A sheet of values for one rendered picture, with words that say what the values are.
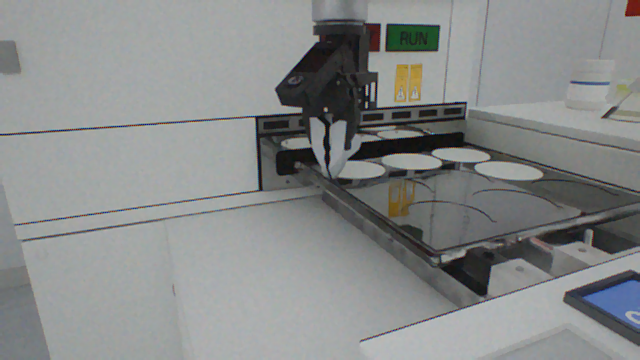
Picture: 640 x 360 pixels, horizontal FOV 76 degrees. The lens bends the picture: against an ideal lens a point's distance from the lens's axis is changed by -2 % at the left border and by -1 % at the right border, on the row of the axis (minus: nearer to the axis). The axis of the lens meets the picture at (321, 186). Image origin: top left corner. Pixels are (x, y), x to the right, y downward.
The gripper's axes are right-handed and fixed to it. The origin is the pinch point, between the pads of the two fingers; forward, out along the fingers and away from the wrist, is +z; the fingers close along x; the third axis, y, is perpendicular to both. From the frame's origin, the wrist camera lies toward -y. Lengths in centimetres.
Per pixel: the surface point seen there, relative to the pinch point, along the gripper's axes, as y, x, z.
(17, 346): -13, 136, 91
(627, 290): -22.4, -35.3, -5.1
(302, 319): -19.5, -10.6, 9.3
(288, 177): 5.0, 12.3, 4.5
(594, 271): -20.2, -33.8, -4.7
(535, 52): 286, 26, -13
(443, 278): -6.8, -20.5, 7.2
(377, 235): 0.1, -8.3, 8.0
